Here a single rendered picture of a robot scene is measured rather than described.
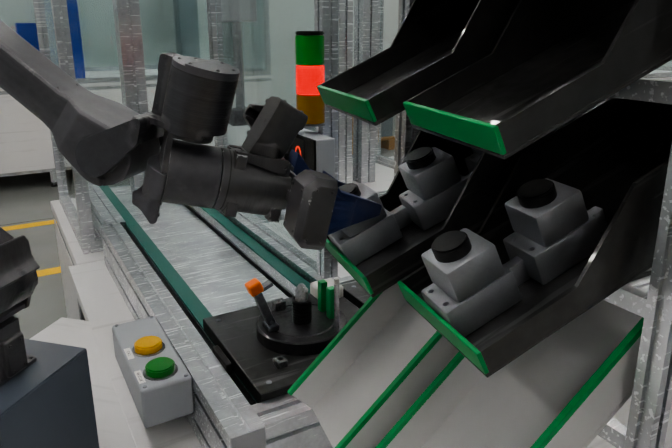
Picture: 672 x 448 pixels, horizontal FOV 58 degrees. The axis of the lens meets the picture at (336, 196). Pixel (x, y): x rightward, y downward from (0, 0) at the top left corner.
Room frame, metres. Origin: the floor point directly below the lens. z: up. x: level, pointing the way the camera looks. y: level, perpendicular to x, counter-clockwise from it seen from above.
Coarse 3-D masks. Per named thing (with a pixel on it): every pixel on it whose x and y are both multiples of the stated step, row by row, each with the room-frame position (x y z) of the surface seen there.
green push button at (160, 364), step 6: (150, 360) 0.75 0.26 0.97; (156, 360) 0.75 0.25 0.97; (162, 360) 0.75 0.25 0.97; (168, 360) 0.75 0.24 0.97; (150, 366) 0.74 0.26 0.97; (156, 366) 0.74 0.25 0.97; (162, 366) 0.74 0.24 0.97; (168, 366) 0.74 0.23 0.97; (174, 366) 0.75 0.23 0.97; (150, 372) 0.73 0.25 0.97; (156, 372) 0.73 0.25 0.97; (162, 372) 0.73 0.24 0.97; (168, 372) 0.73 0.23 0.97
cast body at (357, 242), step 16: (352, 192) 0.57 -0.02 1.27; (368, 192) 0.58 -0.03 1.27; (384, 208) 0.60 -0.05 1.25; (400, 208) 0.61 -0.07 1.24; (368, 224) 0.57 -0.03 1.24; (384, 224) 0.58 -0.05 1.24; (400, 224) 0.60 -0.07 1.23; (336, 240) 0.57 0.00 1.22; (352, 240) 0.56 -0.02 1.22; (368, 240) 0.57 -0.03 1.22; (384, 240) 0.58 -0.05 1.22; (352, 256) 0.56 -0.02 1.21; (368, 256) 0.57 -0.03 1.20
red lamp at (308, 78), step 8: (296, 72) 1.05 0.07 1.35; (304, 72) 1.04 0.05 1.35; (312, 72) 1.04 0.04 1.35; (320, 72) 1.05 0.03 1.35; (296, 80) 1.05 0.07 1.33; (304, 80) 1.04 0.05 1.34; (312, 80) 1.04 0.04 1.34; (320, 80) 1.05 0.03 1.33; (296, 88) 1.05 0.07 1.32; (304, 88) 1.04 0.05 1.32; (312, 88) 1.04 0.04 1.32
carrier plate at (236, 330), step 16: (352, 304) 0.93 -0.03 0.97; (208, 320) 0.88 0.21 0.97; (224, 320) 0.88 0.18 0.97; (240, 320) 0.88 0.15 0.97; (256, 320) 0.88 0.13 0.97; (224, 336) 0.82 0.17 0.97; (240, 336) 0.82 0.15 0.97; (256, 336) 0.82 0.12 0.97; (224, 352) 0.79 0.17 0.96; (240, 352) 0.78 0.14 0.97; (256, 352) 0.78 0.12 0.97; (272, 352) 0.78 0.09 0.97; (240, 368) 0.74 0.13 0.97; (256, 368) 0.74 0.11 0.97; (272, 368) 0.74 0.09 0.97; (288, 368) 0.74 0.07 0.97; (304, 368) 0.74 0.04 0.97; (256, 384) 0.70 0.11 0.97; (272, 384) 0.70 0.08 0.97; (288, 384) 0.70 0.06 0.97
